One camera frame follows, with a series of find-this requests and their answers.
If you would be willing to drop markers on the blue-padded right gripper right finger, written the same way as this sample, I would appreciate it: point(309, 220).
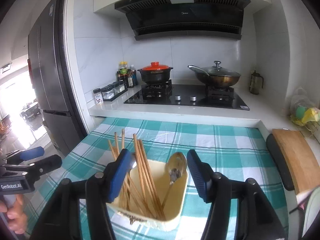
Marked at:
point(256, 218)

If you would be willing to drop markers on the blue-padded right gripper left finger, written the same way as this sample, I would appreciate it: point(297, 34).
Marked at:
point(60, 218)

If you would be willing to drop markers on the large steel spoon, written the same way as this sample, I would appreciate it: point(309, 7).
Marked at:
point(176, 167)

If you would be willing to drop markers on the person's left hand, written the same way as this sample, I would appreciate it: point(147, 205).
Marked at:
point(17, 218)

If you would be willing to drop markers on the light green cutting board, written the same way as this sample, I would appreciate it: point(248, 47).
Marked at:
point(309, 216)

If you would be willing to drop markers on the wooden cutting board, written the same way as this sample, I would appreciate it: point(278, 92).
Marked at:
point(302, 163)

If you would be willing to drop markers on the teal white plaid tablecloth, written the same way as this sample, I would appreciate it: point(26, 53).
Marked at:
point(237, 152)

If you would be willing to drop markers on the grey double-door refrigerator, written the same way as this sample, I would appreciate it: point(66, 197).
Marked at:
point(48, 73)

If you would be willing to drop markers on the white spice shaker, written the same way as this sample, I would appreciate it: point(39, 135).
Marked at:
point(98, 96)

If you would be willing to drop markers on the plastic bag with produce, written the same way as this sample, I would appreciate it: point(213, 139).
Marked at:
point(303, 112)

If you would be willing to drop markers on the spice jar rack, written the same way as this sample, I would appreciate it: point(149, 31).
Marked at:
point(114, 90)

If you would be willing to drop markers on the black glass gas cooktop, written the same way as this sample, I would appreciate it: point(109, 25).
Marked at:
point(187, 95)

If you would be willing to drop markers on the wok with glass lid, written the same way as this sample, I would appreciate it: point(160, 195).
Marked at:
point(216, 76)

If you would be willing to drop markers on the sauce bottles cluster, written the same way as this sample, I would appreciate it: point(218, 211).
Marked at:
point(128, 74)

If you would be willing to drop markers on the black pot with red lid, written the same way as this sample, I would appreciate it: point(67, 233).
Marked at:
point(155, 73)

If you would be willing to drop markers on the black range hood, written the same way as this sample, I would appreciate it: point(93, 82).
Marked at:
point(168, 18)

